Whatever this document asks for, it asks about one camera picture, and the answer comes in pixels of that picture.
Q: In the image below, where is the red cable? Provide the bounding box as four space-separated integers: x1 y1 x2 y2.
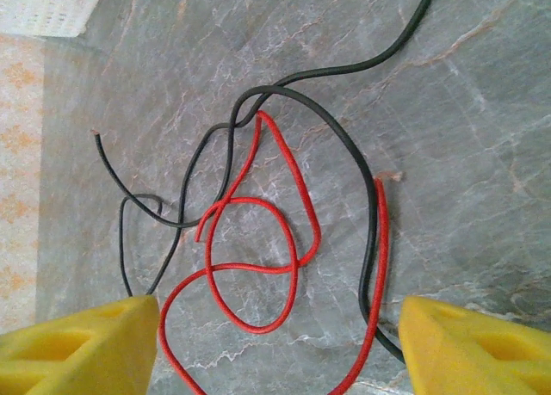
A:
158 109 391 395

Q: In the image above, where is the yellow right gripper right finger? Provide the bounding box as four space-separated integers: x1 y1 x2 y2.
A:
398 294 551 395

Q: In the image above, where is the white plastic basket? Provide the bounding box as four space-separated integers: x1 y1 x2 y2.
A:
0 0 108 38

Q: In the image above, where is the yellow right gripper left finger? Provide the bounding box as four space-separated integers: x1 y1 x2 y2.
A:
0 294 159 395

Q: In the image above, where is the black cable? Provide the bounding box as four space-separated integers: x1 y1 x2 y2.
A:
90 86 408 366

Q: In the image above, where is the tangle of red black wires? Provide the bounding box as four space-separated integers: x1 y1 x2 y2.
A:
118 0 444 299

